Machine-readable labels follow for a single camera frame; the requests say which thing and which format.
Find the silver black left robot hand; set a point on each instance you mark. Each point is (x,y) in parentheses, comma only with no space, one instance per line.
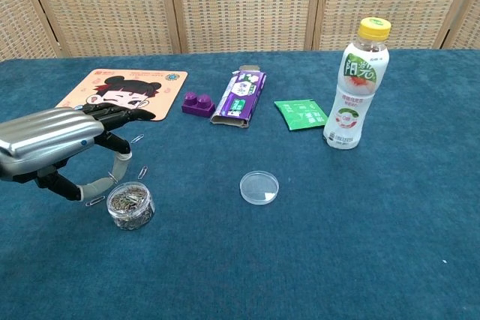
(48,136)

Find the clear jar of paper clips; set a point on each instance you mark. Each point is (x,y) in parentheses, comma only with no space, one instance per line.
(130,207)

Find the clear plastic lid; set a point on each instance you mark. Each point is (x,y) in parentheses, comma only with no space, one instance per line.
(259,187)

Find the cartoon girl mouse pad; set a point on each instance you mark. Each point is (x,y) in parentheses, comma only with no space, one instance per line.
(167,87)

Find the purple toy building block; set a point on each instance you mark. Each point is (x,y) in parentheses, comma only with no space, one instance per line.
(198,106)

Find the purple toothpaste box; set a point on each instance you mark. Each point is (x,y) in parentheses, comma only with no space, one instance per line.
(240,99)

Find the blue carpet table cover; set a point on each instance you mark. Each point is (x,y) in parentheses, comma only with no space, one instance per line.
(262,260)

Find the green sachet packet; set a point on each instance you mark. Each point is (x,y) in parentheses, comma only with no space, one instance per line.
(302,114)

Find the yellow cap drink bottle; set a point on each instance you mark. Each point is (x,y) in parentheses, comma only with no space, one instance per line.
(354,102)

